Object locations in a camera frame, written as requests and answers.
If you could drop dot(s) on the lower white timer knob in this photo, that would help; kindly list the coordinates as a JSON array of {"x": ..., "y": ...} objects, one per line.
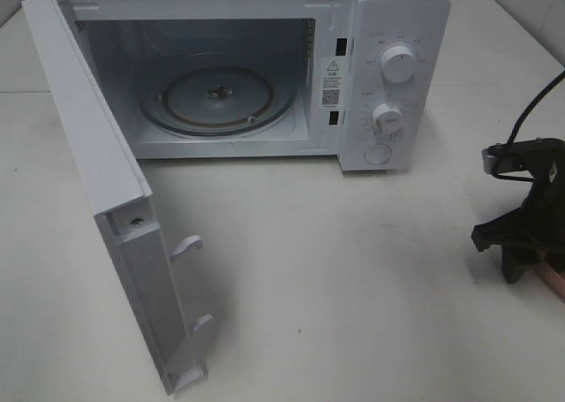
[{"x": 387, "y": 118}]

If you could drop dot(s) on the white microwave door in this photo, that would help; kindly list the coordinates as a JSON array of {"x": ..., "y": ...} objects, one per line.
[{"x": 120, "y": 198}]

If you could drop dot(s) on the round white door button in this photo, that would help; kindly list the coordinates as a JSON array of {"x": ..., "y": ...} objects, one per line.
[{"x": 378, "y": 154}]

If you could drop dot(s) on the glass microwave turntable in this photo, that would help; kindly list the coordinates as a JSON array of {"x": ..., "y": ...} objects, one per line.
[{"x": 218, "y": 101}]

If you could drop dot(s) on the white microwave oven body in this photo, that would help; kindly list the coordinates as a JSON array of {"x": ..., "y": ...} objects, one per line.
[{"x": 330, "y": 48}]

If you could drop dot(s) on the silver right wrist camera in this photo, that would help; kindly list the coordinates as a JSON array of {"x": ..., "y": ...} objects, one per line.
[{"x": 535, "y": 156}]

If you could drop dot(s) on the upper white power knob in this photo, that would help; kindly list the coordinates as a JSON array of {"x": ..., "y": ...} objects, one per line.
[{"x": 398, "y": 62}]

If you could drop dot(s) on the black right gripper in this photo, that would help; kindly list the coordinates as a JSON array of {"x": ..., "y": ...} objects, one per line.
[{"x": 536, "y": 231}]

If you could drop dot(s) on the pink round plate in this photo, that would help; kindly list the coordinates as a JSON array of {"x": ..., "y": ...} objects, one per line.
[{"x": 553, "y": 279}]

